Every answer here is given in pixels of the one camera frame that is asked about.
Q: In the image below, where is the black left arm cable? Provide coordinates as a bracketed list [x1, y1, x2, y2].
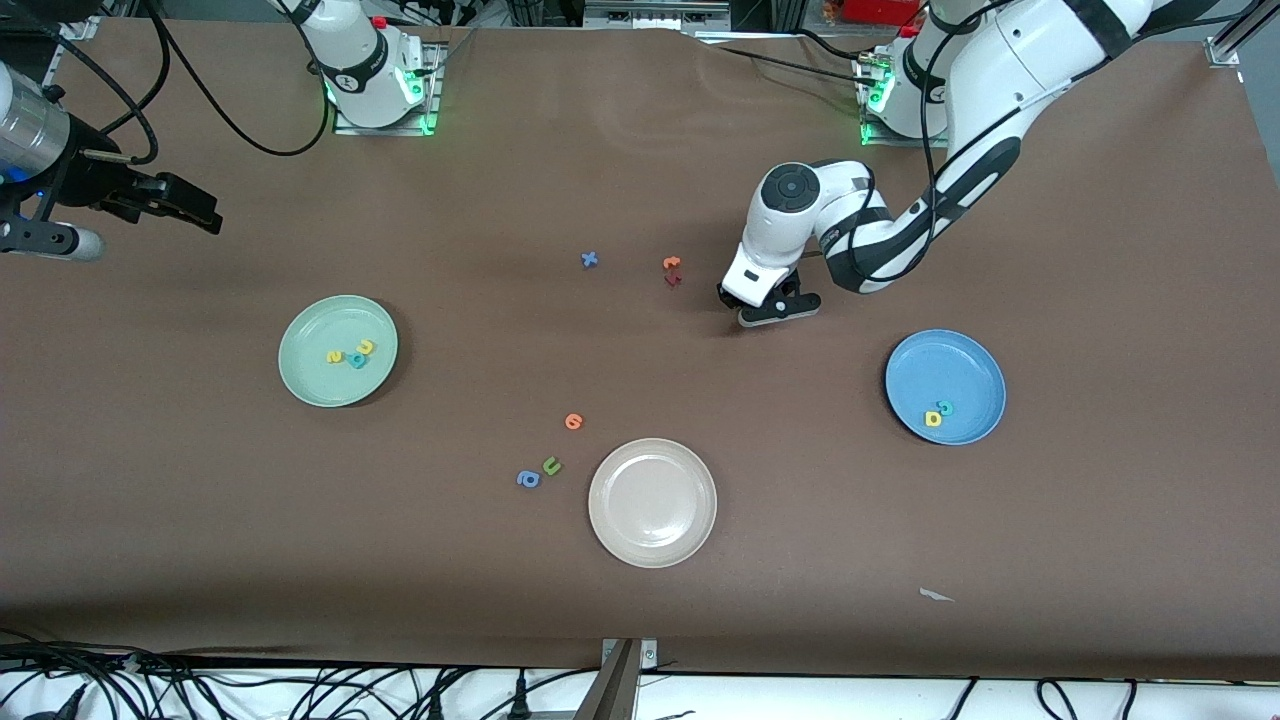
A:
[918, 0, 1081, 276]

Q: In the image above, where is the green plate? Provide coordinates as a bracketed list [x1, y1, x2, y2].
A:
[278, 294, 399, 409]

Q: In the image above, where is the grey metal device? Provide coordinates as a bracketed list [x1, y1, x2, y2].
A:
[583, 0, 731, 31]

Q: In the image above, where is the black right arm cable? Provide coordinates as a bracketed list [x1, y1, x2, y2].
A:
[140, 0, 333, 157]

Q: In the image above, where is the thin black table cable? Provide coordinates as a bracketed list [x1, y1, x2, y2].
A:
[695, 28, 881, 86]

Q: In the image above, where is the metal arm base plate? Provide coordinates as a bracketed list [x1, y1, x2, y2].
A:
[860, 118, 951, 149]
[333, 42, 442, 137]

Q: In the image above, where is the grey metal post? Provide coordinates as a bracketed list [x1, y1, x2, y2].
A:
[575, 638, 641, 720]

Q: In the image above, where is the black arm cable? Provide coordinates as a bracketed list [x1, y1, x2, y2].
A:
[918, 0, 1081, 276]
[140, 0, 333, 157]

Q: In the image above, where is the beige plate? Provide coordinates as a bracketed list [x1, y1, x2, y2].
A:
[588, 437, 718, 570]

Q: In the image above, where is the brown table cover sheet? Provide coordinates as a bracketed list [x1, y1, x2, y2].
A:
[0, 18, 1280, 683]

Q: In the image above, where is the red box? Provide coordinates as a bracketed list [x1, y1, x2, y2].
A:
[840, 0, 926, 26]

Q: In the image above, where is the blue plate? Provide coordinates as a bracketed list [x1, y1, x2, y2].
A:
[884, 329, 1007, 447]

